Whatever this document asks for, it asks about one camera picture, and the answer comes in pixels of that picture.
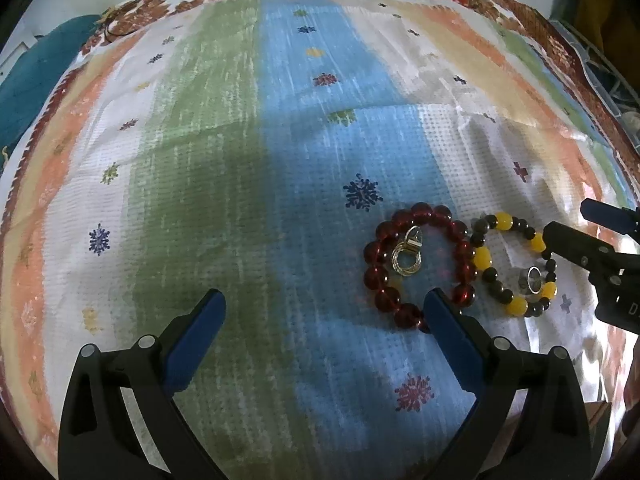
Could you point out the teal pillow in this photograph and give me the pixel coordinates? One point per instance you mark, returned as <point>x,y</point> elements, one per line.
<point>30,85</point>

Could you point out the gold linked rings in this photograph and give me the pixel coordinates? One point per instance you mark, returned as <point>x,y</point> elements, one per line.
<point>400,260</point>

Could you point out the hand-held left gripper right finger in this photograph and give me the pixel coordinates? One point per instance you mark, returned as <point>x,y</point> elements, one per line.
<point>450,340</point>

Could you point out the striped pastel cloth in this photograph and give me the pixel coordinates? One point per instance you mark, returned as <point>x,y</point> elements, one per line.
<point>250,160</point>

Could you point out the yellow hanging cloth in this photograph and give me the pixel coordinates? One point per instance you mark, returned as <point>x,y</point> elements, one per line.
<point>605,10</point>

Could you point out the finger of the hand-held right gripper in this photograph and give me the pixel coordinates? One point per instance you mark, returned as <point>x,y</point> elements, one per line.
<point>570,242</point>
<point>607,215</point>

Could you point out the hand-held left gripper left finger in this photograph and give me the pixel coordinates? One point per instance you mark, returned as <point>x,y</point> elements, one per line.
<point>195,345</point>

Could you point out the white headboard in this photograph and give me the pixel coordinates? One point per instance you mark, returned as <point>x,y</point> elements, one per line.
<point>12,57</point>

